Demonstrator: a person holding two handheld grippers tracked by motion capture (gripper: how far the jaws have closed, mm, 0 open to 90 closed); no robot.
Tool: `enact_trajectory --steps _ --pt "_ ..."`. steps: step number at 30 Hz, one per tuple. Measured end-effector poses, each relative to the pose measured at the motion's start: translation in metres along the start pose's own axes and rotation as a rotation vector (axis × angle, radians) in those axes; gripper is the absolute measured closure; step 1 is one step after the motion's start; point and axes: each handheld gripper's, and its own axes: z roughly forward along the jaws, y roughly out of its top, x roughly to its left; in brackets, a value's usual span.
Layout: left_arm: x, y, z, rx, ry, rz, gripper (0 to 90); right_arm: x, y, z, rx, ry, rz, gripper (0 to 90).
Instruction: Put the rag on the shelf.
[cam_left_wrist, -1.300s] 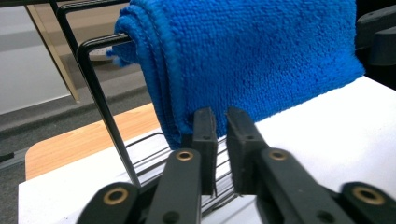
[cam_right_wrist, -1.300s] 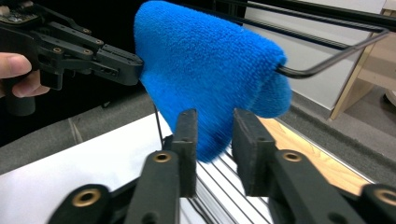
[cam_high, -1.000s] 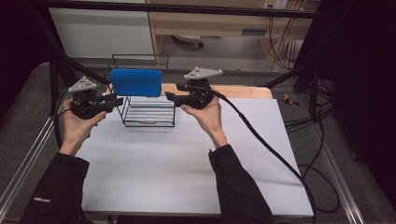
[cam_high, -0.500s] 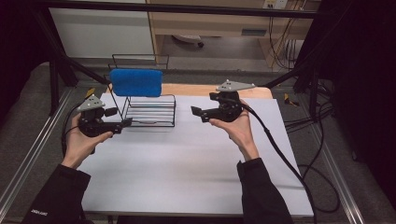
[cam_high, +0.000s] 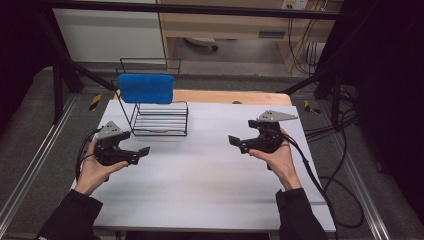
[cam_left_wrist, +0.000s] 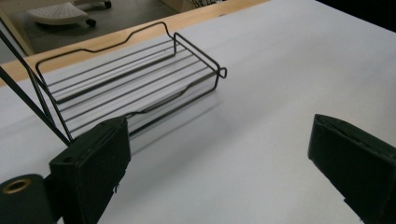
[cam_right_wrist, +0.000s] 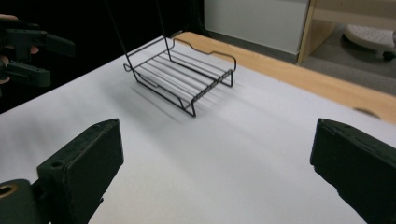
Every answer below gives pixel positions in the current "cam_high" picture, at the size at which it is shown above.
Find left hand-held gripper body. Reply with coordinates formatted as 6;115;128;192
93;120;131;167

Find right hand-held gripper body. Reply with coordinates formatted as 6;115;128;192
249;110;299;154

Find black wire rack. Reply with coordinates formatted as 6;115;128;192
111;57;190;137

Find blue towel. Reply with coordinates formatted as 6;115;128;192
117;73;175;105

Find person's left hand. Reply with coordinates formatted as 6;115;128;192
73;139;129;197

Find person's right hand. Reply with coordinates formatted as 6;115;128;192
248;129;303;192

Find grey chair base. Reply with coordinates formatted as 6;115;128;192
184;36;220;52

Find white cabinet panel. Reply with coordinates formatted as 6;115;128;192
53;0;167;64

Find black curtain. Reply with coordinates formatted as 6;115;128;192
0;0;54;134
343;0;424;228

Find left hand-held gripper black cable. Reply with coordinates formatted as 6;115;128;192
75;128;103;181

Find hand-held gripper black cable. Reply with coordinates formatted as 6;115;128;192
281;133;365;240
75;128;103;181

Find right hand-held gripper black cable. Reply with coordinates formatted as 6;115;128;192
281;133;365;240

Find black floor cables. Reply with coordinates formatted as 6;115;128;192
304;84;358;144

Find aluminium floor rail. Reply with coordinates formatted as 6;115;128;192
0;94;79;228
333;133;391;240

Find hanging cable bundle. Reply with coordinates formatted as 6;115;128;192
287;18;326;76

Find white wall socket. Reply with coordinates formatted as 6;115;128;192
281;0;309;10

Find black metal frame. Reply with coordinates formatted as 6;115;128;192
33;0;354;126

